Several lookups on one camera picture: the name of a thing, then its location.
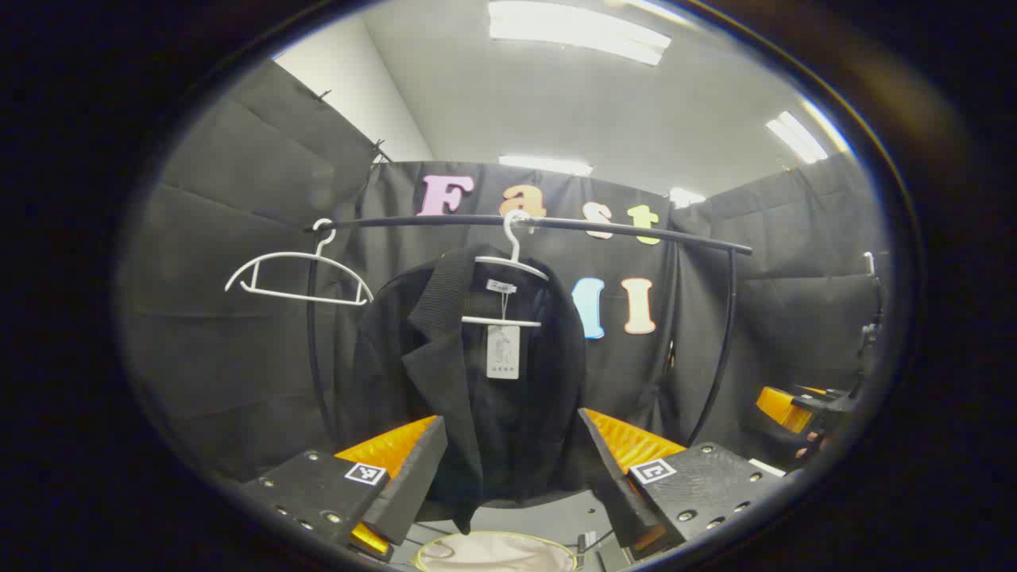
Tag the white clothes hanger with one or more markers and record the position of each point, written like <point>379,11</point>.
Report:
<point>500,322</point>
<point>302,297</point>

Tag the white hang tag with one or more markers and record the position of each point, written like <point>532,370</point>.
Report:
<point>503,353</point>

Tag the black clothes rack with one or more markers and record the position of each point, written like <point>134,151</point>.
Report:
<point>413,222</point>

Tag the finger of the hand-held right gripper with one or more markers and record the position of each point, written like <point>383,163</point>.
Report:
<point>779,407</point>

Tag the white paper sheet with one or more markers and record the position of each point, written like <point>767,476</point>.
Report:
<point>767,468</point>

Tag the beige laundry hamper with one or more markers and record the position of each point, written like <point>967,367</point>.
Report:
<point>493,552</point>

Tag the black jacket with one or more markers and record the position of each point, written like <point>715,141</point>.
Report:
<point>445,373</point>

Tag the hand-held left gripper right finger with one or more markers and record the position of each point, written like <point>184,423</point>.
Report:
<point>616,485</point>

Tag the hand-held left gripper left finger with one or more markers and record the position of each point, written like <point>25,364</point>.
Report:
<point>413,485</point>

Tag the black backdrop cloth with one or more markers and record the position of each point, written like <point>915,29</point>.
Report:
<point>238,357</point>

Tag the ceiling light panel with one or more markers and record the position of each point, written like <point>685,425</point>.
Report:
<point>572,28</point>
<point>797,139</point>
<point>685,198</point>

